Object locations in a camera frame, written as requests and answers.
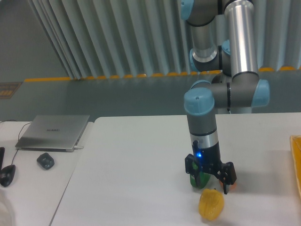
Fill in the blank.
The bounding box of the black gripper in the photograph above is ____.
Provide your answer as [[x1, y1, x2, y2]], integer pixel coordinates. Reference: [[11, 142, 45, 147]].
[[185, 144, 236, 194]]

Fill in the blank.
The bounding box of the yellow bell pepper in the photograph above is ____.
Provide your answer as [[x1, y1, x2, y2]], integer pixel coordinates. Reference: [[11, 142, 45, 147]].
[[198, 188, 224, 221]]

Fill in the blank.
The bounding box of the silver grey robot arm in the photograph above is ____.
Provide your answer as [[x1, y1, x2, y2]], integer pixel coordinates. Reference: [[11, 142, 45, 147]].
[[181, 0, 270, 193]]

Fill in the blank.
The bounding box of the green bell pepper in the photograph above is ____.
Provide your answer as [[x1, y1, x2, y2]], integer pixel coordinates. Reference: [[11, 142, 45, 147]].
[[190, 162, 210, 189]]

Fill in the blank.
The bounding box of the yellow plastic basket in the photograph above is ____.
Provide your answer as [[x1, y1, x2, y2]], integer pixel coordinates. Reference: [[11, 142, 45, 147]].
[[290, 136, 301, 187]]

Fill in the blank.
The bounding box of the brown egg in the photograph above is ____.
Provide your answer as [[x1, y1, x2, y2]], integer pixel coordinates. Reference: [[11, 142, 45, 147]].
[[219, 180, 237, 192]]

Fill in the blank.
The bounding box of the dark earbuds case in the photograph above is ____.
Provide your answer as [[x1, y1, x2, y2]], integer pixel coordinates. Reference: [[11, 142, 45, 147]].
[[37, 153, 55, 170]]

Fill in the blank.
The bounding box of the silver closed laptop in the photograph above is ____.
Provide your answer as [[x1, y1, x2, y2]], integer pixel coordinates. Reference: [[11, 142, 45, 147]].
[[16, 115, 90, 152]]

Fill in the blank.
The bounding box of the grey pleated curtain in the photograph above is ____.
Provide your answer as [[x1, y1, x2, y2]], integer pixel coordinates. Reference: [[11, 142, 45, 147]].
[[29, 0, 301, 79]]

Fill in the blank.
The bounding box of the black computer mouse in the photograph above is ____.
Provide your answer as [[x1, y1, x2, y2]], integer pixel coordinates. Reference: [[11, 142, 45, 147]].
[[0, 164, 16, 187]]

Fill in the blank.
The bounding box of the black stick object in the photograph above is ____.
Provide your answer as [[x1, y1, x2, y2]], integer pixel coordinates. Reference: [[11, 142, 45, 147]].
[[0, 147, 5, 170]]

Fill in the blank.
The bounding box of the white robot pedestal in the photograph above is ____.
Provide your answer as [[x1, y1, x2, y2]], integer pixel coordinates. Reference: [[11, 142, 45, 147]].
[[211, 72, 252, 114]]

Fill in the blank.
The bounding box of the black mouse cable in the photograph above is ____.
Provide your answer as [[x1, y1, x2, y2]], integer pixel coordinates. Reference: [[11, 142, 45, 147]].
[[0, 120, 32, 167]]

